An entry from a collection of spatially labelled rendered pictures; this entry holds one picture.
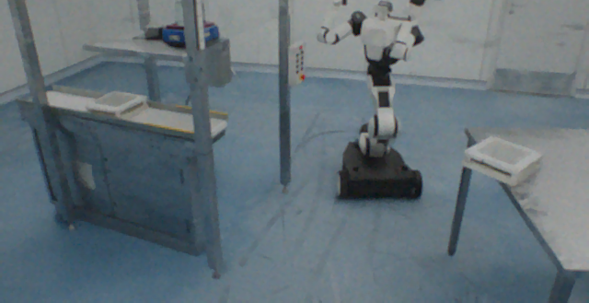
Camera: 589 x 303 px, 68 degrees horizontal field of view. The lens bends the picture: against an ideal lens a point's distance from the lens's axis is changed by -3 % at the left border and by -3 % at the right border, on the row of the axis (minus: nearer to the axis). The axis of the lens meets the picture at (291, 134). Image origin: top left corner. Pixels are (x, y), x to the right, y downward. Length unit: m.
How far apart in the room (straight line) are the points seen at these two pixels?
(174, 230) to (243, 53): 3.83
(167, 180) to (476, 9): 4.21
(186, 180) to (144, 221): 0.51
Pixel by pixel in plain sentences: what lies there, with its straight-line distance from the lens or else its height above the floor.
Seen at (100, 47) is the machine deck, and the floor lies 1.25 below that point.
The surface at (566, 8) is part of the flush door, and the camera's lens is 5.87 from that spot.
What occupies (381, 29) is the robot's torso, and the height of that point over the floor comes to 1.17.
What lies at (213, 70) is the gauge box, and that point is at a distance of 2.29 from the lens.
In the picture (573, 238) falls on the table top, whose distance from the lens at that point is 1.79.
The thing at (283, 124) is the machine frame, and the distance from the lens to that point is 3.02.
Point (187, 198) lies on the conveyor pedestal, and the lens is 2.51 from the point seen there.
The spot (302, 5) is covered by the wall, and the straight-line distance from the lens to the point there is 5.80.
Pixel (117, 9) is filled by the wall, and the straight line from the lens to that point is 6.96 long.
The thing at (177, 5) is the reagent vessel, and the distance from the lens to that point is 2.19.
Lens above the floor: 1.75
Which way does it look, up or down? 25 degrees down
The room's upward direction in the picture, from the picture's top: straight up
